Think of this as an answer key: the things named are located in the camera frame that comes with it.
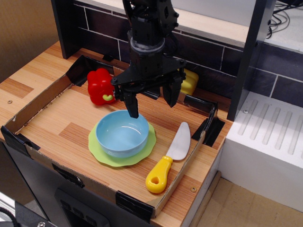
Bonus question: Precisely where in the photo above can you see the light green plate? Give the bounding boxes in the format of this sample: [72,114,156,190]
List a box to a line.
[88,123,156,167]

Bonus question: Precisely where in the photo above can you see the white toy sink drainboard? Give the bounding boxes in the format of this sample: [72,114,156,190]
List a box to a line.
[219,92,303,211]

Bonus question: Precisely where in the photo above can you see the light blue bowl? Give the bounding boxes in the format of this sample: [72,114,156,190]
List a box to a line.
[95,110,149,158]

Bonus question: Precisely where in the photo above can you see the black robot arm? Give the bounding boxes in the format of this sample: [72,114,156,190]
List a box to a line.
[111,0,187,118]

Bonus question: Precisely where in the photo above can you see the red toy bell pepper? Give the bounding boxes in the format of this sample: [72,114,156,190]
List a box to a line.
[87,68,115,105]

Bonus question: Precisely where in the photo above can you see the dark grey vertical post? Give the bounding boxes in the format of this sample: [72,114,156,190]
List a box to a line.
[227,0,276,121]

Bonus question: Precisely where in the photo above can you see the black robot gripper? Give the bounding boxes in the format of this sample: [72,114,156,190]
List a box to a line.
[111,37,187,118]

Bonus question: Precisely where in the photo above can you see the grey toy oven front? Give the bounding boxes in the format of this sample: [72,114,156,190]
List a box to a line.
[55,189,110,227]

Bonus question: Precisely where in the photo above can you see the yellow handled toy knife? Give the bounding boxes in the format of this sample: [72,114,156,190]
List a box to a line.
[145,122,191,193]

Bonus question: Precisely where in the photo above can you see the black cables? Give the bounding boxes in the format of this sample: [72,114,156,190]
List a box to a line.
[266,0,303,40]

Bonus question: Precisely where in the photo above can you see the yellow toy bell pepper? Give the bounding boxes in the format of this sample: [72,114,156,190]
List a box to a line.
[180,69,199,95]

